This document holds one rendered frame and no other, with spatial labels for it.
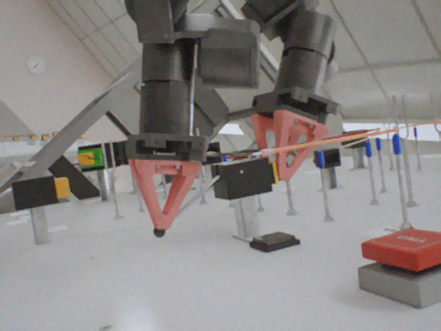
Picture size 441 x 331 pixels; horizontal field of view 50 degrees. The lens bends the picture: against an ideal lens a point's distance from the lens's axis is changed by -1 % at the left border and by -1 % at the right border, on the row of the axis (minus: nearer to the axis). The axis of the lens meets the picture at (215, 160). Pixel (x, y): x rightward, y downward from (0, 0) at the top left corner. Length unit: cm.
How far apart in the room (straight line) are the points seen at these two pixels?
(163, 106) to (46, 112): 757
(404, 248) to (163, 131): 27
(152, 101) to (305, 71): 18
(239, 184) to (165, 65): 15
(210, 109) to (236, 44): 116
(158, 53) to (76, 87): 767
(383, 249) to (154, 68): 29
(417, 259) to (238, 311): 12
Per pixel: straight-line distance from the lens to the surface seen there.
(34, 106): 802
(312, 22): 59
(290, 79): 57
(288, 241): 50
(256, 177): 54
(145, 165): 48
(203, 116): 163
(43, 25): 818
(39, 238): 78
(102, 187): 122
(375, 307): 33
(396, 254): 33
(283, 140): 54
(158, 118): 49
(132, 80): 148
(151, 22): 47
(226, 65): 49
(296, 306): 34
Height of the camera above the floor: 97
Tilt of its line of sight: 18 degrees up
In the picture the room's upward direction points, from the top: 42 degrees clockwise
